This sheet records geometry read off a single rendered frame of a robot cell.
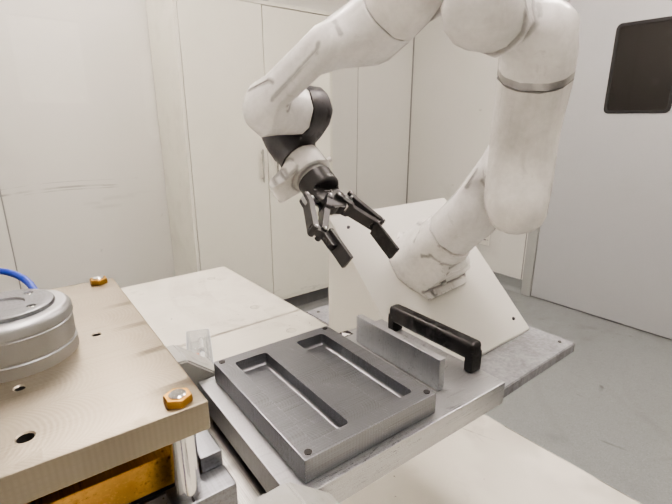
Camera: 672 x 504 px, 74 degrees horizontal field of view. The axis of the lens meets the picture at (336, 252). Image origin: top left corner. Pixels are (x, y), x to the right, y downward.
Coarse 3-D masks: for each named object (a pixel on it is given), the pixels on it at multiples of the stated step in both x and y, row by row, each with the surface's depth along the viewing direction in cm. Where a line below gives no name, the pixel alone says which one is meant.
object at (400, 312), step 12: (396, 312) 64; (408, 312) 63; (396, 324) 66; (408, 324) 63; (420, 324) 61; (432, 324) 59; (432, 336) 59; (444, 336) 58; (456, 336) 56; (468, 336) 56; (456, 348) 56; (468, 348) 55; (480, 348) 55; (468, 360) 55; (480, 360) 56
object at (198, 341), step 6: (198, 330) 110; (204, 330) 110; (186, 336) 107; (192, 336) 107; (198, 336) 107; (204, 336) 107; (186, 342) 104; (192, 342) 104; (198, 342) 104; (204, 342) 104; (210, 342) 104; (192, 348) 101; (198, 348) 101; (204, 348) 101; (210, 348) 101; (198, 354) 99; (204, 354) 99; (210, 354) 99; (210, 360) 96
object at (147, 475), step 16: (160, 448) 30; (128, 464) 29; (144, 464) 29; (160, 464) 29; (96, 480) 27; (112, 480) 28; (128, 480) 28; (144, 480) 29; (160, 480) 30; (48, 496) 26; (64, 496) 26; (80, 496) 27; (96, 496) 27; (112, 496) 28; (128, 496) 29; (144, 496) 30; (160, 496) 30
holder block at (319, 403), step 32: (256, 352) 55; (288, 352) 55; (320, 352) 58; (352, 352) 55; (224, 384) 51; (256, 384) 51; (288, 384) 51; (320, 384) 49; (352, 384) 49; (384, 384) 51; (416, 384) 49; (256, 416) 45; (288, 416) 46; (320, 416) 46; (352, 416) 43; (384, 416) 43; (416, 416) 46; (288, 448) 40; (320, 448) 39; (352, 448) 41
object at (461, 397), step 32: (384, 352) 58; (416, 352) 53; (448, 384) 53; (480, 384) 53; (224, 416) 48; (448, 416) 48; (480, 416) 52; (256, 448) 43; (384, 448) 43; (416, 448) 45; (288, 480) 39; (320, 480) 39; (352, 480) 40
